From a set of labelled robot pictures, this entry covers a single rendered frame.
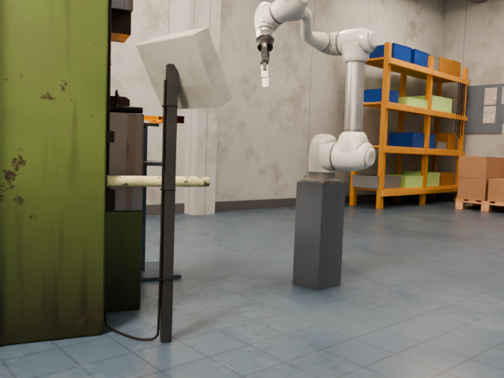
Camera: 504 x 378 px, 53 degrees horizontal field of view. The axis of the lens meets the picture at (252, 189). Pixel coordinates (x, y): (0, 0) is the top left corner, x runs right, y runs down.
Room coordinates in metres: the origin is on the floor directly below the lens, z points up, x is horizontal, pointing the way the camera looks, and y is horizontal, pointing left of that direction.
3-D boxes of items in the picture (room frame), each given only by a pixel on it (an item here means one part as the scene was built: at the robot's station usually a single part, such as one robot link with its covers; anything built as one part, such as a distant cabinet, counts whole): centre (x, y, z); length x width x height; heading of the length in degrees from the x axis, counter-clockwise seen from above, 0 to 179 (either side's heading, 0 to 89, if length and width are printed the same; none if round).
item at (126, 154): (2.39, 0.84, 0.69); 0.56 x 0.38 x 0.45; 113
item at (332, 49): (2.87, -0.43, 1.37); 0.18 x 0.14 x 0.13; 138
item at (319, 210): (2.91, -0.40, 0.30); 0.20 x 0.20 x 0.60; 41
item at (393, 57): (8.40, -2.64, 1.24); 2.73 x 0.72 x 2.47; 131
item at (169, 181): (1.95, 0.32, 0.54); 0.04 x 0.04 x 1.08; 23
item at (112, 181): (2.15, 0.39, 0.62); 0.44 x 0.05 x 0.05; 113
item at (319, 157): (2.91, -0.41, 0.77); 0.18 x 0.16 x 0.22; 48
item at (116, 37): (2.35, 0.81, 1.32); 0.42 x 0.20 x 0.10; 113
